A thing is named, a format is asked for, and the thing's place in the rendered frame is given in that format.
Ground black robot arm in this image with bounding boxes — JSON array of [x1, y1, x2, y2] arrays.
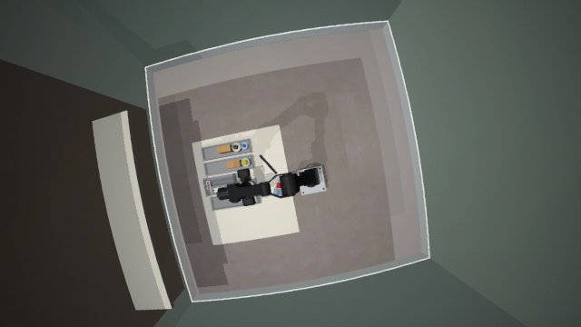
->
[[217, 168, 320, 203]]

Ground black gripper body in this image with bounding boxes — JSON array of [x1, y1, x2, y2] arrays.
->
[[237, 168, 256, 206]]

